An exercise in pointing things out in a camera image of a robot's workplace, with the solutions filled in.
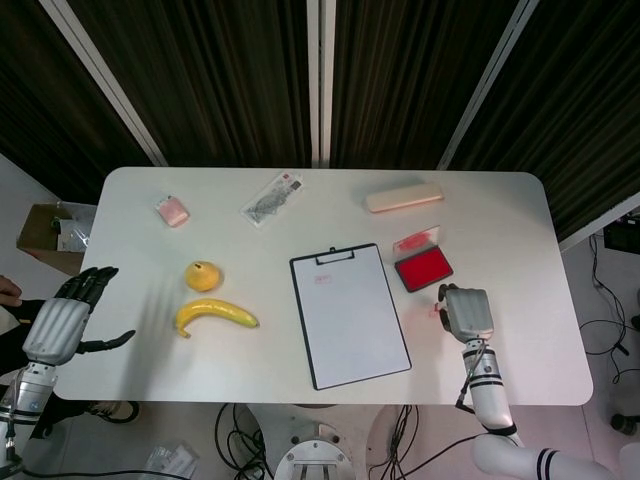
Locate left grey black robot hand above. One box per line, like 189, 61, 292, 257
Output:
22, 266, 137, 366

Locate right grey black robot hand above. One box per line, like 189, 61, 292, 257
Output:
437, 283, 497, 346

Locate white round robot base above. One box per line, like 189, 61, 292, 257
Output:
272, 422, 371, 480

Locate bystander bare hand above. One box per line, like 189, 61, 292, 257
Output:
0, 277, 24, 307

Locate black clipboard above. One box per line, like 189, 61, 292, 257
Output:
288, 242, 413, 392

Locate red ink pad clear lid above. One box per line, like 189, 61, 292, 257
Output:
392, 224, 455, 294

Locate brown cardboard box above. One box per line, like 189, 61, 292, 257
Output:
16, 202, 99, 276

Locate beige black shoe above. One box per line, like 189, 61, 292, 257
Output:
87, 401, 141, 424

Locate white paper sheet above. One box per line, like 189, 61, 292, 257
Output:
292, 251, 410, 389

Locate beige pencil case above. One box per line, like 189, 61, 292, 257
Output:
364, 182, 445, 215

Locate yellow pear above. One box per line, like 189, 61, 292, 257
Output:
184, 259, 225, 293

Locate yellow banana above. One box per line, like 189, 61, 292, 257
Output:
173, 298, 261, 340

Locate pink packet in plastic wrap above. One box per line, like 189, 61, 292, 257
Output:
153, 195, 192, 230

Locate black equipment box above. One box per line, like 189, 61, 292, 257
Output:
603, 217, 640, 251

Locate clear plastic bags on floor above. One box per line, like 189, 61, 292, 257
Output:
144, 444, 199, 480

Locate clear printed plastic bag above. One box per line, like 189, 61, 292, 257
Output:
241, 171, 307, 230

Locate dark pleated curtain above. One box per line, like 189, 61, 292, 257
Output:
67, 0, 321, 169
329, 0, 521, 171
0, 0, 156, 204
452, 0, 640, 242

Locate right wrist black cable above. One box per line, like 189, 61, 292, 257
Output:
454, 342, 490, 412

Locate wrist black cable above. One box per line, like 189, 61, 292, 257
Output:
0, 369, 24, 461
454, 342, 490, 412

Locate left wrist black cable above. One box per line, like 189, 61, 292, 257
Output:
0, 369, 24, 461

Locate black floor cable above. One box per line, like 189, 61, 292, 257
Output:
579, 233, 640, 386
367, 404, 421, 480
214, 403, 266, 480

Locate white partition post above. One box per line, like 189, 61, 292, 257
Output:
437, 0, 539, 171
558, 202, 640, 251
39, 0, 169, 167
305, 0, 337, 169

